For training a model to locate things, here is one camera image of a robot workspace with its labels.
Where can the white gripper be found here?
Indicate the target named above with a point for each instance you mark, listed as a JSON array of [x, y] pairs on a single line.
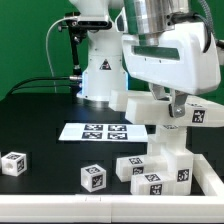
[[178, 63]]

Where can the white long side bar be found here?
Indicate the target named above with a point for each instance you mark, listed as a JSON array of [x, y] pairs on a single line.
[[198, 112], [119, 98]]

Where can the white chair seat part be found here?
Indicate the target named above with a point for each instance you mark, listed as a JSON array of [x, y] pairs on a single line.
[[170, 142]]

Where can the white cube nut with tag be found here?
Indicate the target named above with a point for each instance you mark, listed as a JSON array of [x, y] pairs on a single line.
[[93, 178]]

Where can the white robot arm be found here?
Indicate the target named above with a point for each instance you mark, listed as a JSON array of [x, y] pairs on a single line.
[[147, 19]]

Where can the white flat chair back panel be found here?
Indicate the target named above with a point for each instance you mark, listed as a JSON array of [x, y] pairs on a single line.
[[103, 132]]

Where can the white L-shaped border fence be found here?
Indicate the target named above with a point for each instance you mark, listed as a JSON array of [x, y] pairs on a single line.
[[207, 208]]

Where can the white cube nut far left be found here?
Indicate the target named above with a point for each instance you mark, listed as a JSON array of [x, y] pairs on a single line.
[[14, 163]]

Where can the black camera on stand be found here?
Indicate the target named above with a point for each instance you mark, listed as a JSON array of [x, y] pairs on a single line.
[[76, 22]]

